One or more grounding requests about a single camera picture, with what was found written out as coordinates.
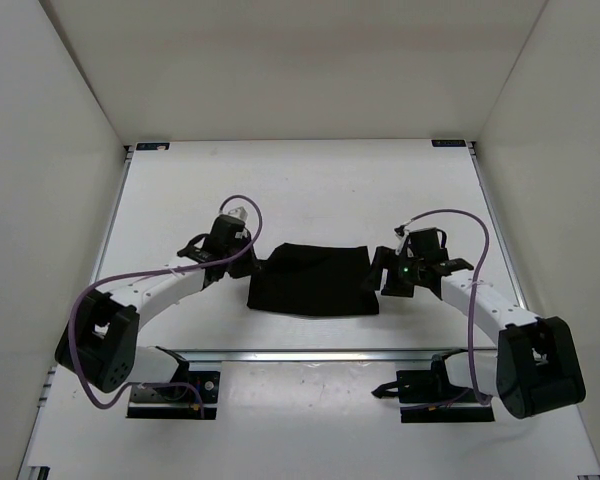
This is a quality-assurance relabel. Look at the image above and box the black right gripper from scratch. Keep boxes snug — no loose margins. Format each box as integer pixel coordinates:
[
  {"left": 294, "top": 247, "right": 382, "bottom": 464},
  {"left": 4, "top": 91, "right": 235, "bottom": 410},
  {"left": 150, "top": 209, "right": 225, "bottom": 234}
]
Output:
[{"left": 360, "top": 247, "right": 423, "bottom": 298}]

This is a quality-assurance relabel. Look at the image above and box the black skirt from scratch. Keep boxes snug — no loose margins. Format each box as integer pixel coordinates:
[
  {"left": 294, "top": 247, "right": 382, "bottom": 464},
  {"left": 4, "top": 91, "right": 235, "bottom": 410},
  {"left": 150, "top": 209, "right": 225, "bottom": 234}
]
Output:
[{"left": 247, "top": 243, "right": 379, "bottom": 318}]

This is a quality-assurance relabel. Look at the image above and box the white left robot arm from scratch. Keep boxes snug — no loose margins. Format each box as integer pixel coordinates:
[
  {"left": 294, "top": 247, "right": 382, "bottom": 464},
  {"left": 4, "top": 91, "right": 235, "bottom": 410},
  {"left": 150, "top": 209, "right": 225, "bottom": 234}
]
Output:
[{"left": 55, "top": 208, "right": 258, "bottom": 398}]

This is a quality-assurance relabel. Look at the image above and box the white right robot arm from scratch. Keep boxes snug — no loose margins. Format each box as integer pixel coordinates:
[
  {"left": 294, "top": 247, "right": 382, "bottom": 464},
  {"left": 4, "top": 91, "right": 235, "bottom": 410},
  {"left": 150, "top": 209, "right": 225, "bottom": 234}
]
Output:
[{"left": 364, "top": 228, "right": 586, "bottom": 419}]

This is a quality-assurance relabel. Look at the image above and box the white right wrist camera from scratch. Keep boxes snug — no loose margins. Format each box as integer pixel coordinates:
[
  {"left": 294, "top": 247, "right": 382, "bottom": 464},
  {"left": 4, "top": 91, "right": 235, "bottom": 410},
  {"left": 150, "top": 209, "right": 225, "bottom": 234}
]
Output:
[{"left": 394, "top": 223, "right": 414, "bottom": 258}]

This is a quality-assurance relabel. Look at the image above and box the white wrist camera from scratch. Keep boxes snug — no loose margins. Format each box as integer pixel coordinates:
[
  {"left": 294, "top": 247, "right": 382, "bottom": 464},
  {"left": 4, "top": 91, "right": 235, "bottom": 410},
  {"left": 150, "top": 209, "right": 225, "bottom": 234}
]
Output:
[
  {"left": 226, "top": 206, "right": 249, "bottom": 223},
  {"left": 394, "top": 223, "right": 414, "bottom": 258}
]

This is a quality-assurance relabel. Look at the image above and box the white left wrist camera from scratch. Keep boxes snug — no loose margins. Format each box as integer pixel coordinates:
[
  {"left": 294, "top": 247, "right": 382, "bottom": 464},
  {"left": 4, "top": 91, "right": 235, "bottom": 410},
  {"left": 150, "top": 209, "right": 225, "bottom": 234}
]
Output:
[{"left": 226, "top": 206, "right": 249, "bottom": 223}]

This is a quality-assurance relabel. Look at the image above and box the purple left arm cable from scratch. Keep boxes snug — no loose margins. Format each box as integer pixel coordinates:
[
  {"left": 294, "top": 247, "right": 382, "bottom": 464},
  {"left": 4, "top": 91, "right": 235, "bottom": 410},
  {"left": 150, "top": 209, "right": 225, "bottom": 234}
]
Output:
[{"left": 68, "top": 194, "right": 265, "bottom": 412}]

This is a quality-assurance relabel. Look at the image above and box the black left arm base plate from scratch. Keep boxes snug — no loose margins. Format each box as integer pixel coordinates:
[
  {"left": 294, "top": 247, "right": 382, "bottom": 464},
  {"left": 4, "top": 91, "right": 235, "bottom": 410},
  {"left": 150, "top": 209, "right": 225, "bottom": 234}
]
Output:
[{"left": 126, "top": 349, "right": 221, "bottom": 421}]

